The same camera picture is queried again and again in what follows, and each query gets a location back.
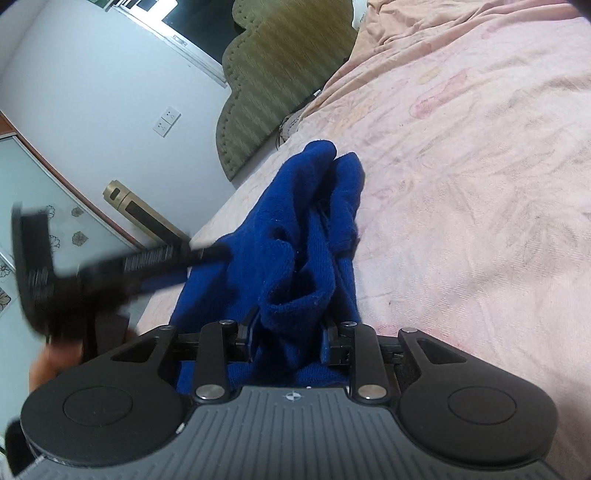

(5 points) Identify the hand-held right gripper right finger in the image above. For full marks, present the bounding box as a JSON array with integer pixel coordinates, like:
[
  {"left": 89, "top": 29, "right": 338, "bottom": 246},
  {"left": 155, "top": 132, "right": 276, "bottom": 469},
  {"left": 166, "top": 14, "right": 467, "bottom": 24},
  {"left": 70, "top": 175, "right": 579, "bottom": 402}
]
[{"left": 321, "top": 320, "right": 465, "bottom": 402}]

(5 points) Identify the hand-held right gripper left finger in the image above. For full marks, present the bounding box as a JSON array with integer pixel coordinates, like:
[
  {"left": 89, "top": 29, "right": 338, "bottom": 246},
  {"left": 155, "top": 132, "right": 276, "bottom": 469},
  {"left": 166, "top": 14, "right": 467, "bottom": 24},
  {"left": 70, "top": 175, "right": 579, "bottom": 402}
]
[{"left": 111, "top": 318, "right": 257, "bottom": 402}]

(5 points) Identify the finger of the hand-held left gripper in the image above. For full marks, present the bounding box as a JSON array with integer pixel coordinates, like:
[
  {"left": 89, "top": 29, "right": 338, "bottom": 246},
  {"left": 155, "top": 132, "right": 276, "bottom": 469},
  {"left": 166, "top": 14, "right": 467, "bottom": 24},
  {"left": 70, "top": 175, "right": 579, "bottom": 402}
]
[
  {"left": 137, "top": 270, "right": 189, "bottom": 297},
  {"left": 124, "top": 243, "right": 232, "bottom": 283}
]

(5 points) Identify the blue knit sweater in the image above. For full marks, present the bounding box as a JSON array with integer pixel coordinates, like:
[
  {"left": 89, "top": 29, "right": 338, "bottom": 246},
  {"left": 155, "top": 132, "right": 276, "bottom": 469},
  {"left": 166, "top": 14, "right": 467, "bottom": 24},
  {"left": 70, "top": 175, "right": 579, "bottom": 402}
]
[{"left": 168, "top": 138, "right": 366, "bottom": 398}]

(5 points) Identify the person's left hand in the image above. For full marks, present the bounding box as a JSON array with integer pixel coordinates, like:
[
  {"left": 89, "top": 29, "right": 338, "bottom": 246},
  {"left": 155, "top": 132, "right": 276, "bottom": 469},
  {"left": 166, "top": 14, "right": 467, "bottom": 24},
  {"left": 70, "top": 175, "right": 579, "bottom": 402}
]
[{"left": 27, "top": 342, "right": 88, "bottom": 394}]

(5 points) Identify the gold tower fan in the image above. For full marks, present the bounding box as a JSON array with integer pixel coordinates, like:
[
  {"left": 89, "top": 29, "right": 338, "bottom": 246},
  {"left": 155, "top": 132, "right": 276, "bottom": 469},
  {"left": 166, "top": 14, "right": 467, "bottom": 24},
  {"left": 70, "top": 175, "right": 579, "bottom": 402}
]
[{"left": 102, "top": 181, "right": 193, "bottom": 248}]

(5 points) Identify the frosted glass wardrobe door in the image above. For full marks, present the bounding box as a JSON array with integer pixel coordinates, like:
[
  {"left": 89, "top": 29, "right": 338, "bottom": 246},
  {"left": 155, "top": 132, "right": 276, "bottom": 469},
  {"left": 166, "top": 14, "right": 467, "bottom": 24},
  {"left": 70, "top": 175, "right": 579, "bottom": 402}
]
[{"left": 0, "top": 134, "right": 139, "bottom": 411}]

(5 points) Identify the brown wooden door trim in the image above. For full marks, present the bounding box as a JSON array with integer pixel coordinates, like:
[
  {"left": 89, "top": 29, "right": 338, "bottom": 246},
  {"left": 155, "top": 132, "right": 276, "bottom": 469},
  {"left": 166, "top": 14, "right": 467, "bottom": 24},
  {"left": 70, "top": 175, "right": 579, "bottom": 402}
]
[{"left": 0, "top": 110, "right": 145, "bottom": 251}]

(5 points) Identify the peach bed blanket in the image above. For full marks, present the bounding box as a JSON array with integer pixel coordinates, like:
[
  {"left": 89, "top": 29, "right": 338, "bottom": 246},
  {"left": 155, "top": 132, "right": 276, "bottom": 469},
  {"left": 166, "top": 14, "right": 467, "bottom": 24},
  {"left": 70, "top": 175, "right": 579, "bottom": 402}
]
[{"left": 134, "top": 0, "right": 591, "bottom": 480}]

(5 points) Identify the olive green padded headboard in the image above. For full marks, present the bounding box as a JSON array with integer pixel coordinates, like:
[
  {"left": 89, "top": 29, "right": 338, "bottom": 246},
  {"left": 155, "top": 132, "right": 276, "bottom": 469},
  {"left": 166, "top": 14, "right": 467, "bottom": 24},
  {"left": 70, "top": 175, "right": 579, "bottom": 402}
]
[{"left": 215, "top": 0, "right": 360, "bottom": 184}]

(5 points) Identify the dark window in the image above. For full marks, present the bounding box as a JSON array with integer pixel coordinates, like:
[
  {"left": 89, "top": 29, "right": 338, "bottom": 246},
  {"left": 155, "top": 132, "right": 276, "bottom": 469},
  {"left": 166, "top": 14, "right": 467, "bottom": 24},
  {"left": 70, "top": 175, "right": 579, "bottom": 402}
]
[{"left": 92, "top": 0, "right": 242, "bottom": 89}]

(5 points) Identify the white patterned pillow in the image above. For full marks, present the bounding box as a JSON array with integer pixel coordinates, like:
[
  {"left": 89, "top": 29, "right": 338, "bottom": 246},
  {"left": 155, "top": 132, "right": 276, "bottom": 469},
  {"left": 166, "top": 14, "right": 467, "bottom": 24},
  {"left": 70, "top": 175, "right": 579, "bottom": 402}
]
[{"left": 350, "top": 0, "right": 371, "bottom": 29}]

